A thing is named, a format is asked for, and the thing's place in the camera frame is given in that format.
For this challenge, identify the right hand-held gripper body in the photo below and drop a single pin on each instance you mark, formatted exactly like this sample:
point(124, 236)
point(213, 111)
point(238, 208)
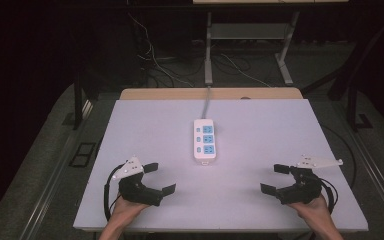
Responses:
point(305, 191)

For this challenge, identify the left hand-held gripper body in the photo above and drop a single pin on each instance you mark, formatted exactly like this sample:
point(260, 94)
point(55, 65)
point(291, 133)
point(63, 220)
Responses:
point(136, 193)

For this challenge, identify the person's left hand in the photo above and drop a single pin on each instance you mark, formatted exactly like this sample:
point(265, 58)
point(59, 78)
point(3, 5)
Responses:
point(125, 210)

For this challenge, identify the person's right hand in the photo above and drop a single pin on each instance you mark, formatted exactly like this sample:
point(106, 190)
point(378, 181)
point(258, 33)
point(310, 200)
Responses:
point(316, 210)

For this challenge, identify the white power strip blue sockets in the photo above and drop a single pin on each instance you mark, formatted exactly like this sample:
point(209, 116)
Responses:
point(204, 141)

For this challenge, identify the black stand leg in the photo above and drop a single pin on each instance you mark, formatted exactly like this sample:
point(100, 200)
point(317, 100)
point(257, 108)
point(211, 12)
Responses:
point(353, 106)

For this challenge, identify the black table leg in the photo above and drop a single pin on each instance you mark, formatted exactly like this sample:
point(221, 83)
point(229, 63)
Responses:
point(77, 106)

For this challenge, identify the grey metal stand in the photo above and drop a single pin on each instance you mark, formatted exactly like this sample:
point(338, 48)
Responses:
point(246, 31)

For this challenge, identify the black floor frame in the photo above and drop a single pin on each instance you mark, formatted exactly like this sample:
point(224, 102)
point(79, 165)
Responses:
point(83, 154)

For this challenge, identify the metal floor rail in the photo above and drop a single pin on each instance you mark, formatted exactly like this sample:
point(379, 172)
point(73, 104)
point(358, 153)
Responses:
point(53, 173)
point(380, 173)

